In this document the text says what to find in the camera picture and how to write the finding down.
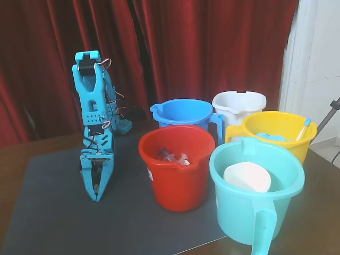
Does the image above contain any dark grey mat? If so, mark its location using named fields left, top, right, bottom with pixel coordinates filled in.
left=0, top=137, right=229, bottom=255

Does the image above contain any white plastic bucket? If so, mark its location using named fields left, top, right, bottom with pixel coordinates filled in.
left=211, top=91, right=267, bottom=143

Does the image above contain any white paper bowl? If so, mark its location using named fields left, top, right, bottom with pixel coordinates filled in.
left=223, top=161, right=272, bottom=193

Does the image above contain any clear plastic syringe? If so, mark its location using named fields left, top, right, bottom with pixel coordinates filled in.
left=162, top=152, right=191, bottom=167

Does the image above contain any tube with blue cap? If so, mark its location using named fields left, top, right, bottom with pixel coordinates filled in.
left=295, top=117, right=312, bottom=141

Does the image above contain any red curtain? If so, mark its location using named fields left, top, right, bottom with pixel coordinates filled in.
left=0, top=0, right=300, bottom=147

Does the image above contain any blue plastic bucket with handle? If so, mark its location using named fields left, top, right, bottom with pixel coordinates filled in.
left=149, top=98, right=226, bottom=147

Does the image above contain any yellow plastic bucket with handle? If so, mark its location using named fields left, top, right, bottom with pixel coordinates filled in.
left=225, top=110, right=318, bottom=167

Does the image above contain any red plastic bucket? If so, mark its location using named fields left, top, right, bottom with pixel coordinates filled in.
left=138, top=124, right=216, bottom=213

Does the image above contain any blue crumpled glove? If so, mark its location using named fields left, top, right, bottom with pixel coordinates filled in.
left=256, top=132, right=293, bottom=141

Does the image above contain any syringe with dark plunger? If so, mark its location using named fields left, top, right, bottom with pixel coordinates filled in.
left=158, top=147, right=173, bottom=162

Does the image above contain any teal plastic bucket with handle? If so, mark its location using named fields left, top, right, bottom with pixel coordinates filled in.
left=209, top=137, right=305, bottom=255

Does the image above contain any wrist camera on blue mount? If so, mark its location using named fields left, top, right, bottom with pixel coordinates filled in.
left=86, top=155, right=112, bottom=163

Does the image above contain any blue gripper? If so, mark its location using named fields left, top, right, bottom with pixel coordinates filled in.
left=80, top=124, right=115, bottom=202

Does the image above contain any grey tripod leg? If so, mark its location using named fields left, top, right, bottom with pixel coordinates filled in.
left=317, top=96, right=340, bottom=135

